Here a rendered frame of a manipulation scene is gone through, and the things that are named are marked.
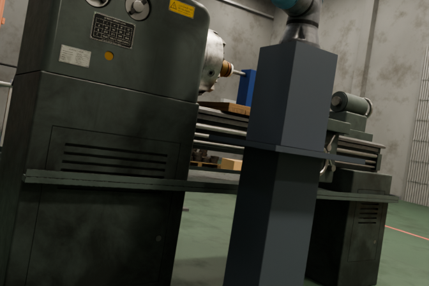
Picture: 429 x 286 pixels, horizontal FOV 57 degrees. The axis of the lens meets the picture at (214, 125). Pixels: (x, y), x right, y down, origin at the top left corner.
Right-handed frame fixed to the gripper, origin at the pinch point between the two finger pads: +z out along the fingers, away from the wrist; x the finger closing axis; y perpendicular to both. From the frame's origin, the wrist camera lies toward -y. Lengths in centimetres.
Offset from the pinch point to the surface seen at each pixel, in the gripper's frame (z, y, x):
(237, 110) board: 45, 6, 35
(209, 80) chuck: 34.2, 0.5, 21.1
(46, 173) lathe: 78, 18, -44
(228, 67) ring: 24.5, -8.7, 37.1
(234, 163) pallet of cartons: 92, -295, 284
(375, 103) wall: -85, -427, 807
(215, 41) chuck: 17.2, 1.7, 20.5
